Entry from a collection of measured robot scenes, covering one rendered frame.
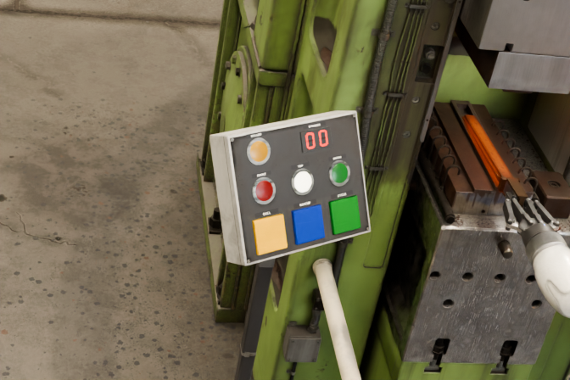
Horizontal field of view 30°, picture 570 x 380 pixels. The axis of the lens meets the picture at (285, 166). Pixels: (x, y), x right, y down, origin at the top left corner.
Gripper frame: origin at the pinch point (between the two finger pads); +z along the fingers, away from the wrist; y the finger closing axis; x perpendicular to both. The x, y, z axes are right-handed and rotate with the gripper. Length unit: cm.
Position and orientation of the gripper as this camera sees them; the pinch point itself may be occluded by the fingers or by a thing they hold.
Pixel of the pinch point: (514, 193)
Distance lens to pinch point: 260.9
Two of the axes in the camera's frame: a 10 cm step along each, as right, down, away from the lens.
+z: -1.4, -5.4, 8.3
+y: 9.8, 0.6, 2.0
